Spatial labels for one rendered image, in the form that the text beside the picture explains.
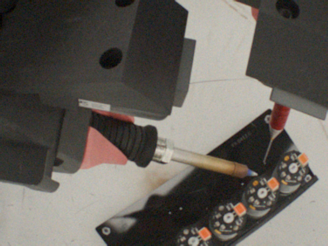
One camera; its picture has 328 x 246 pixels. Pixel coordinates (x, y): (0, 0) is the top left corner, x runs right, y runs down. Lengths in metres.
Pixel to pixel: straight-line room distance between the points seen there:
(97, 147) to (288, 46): 0.17
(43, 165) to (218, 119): 0.25
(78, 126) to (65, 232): 0.22
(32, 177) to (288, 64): 0.15
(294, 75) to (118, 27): 0.07
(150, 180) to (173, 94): 0.28
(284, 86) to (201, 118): 0.33
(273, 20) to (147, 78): 0.07
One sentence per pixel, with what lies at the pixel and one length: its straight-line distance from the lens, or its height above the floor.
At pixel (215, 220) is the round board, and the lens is 0.48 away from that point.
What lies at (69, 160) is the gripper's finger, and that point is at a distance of 0.34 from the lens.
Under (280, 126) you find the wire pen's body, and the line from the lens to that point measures 0.42.
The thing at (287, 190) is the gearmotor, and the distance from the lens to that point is 0.51.
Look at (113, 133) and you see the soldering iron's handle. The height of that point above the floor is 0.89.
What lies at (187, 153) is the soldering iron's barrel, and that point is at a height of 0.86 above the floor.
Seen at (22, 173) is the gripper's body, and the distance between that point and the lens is 0.34.
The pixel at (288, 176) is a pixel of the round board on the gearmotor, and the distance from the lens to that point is 0.49.
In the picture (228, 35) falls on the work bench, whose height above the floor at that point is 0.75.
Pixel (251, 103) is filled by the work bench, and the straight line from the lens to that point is 0.57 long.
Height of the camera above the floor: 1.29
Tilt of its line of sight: 75 degrees down
